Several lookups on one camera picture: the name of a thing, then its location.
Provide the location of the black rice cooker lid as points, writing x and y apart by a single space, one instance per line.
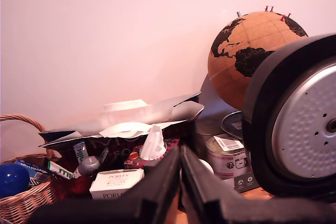
260 103

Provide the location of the white cup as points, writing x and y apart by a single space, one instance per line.
206 167

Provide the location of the metal tin with barcode label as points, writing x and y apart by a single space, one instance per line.
223 158

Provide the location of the white Porlex box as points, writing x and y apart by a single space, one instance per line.
115 184

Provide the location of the patterned tissue box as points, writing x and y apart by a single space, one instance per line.
153 142

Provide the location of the small black card box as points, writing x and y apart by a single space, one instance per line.
245 182

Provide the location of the dull brown metal tin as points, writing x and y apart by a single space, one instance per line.
202 134

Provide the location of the red patterned paper bag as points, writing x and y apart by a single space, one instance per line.
118 148

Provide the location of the white paper strip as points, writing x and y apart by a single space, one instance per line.
123 127

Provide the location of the round metal disc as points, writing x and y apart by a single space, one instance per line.
231 127

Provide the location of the grey small bottle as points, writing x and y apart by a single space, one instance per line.
88 166

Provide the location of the white translucent container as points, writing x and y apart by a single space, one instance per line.
123 111

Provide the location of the white green milk tube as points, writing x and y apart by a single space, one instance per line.
59 169
80 151

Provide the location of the cork globe with dark continents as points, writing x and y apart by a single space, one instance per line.
233 82

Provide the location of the blue printed box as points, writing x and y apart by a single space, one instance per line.
31 167

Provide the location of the blue ball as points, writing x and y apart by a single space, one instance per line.
13 179

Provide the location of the red push pin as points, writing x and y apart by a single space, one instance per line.
282 17
272 8
267 8
288 15

